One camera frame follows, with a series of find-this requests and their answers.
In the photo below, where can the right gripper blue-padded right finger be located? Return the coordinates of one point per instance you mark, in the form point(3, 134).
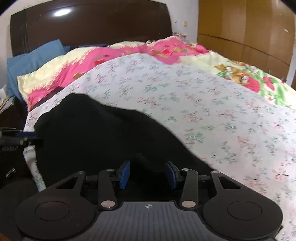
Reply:
point(174, 175)

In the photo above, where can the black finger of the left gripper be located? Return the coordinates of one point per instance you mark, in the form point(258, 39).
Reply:
point(12, 132)

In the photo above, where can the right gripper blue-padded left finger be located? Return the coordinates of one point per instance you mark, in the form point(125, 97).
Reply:
point(120, 176)

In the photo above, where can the black pants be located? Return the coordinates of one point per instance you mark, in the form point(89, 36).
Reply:
point(81, 134)

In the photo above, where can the blue pillow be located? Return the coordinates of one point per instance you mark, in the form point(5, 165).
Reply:
point(30, 62)

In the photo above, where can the white floral bed sheet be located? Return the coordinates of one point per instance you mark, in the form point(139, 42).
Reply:
point(234, 129)

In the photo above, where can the dark wooden headboard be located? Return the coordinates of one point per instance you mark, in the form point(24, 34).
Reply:
point(80, 23)

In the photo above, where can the brown wooden wardrobe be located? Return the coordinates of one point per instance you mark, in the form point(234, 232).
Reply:
point(260, 33)

